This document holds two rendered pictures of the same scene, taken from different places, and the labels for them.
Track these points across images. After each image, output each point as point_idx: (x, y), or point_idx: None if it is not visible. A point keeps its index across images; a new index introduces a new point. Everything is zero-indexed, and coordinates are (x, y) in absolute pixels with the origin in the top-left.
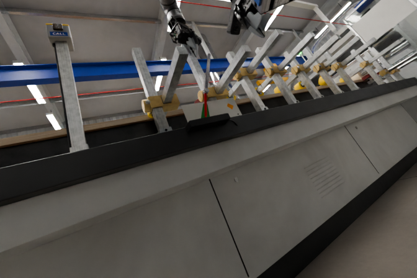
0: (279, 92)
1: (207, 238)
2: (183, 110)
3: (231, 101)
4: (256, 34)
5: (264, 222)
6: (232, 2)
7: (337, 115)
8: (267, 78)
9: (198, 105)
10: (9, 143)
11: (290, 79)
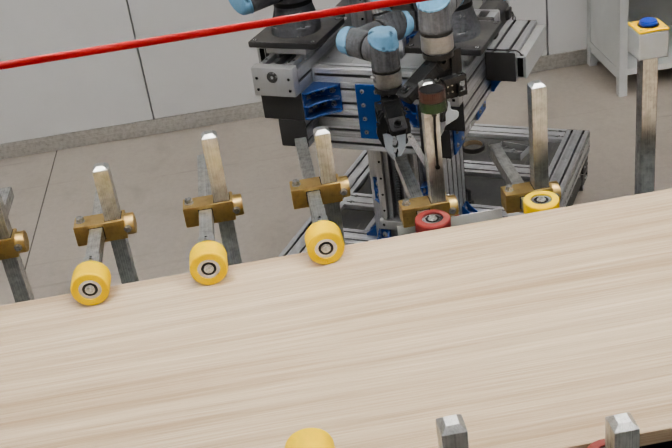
0: (134, 282)
1: None
2: (500, 216)
3: (404, 231)
4: (402, 153)
5: None
6: (398, 98)
7: None
8: (212, 220)
9: (473, 217)
10: None
11: (102, 250)
